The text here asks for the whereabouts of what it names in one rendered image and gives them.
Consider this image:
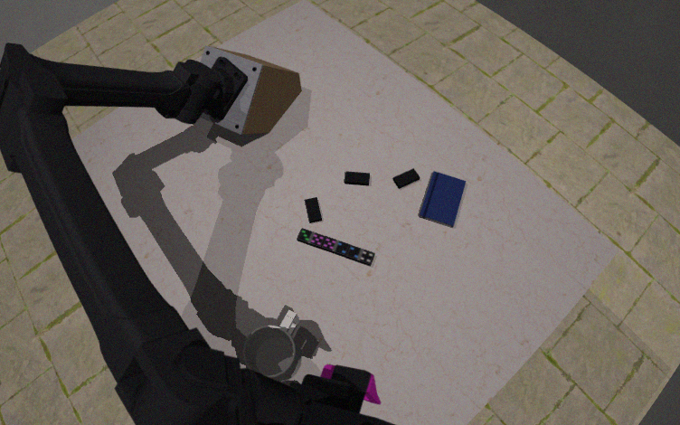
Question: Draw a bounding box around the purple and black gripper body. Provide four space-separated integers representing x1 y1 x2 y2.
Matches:
291 365 371 425

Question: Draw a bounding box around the black domino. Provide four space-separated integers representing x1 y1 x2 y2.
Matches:
306 197 322 223
297 229 326 249
345 172 370 185
321 236 350 257
393 168 420 189
345 244 375 266

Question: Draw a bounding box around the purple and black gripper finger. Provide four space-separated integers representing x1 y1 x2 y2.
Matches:
320 364 381 405

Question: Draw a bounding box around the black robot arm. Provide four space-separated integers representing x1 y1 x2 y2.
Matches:
0 42 395 425

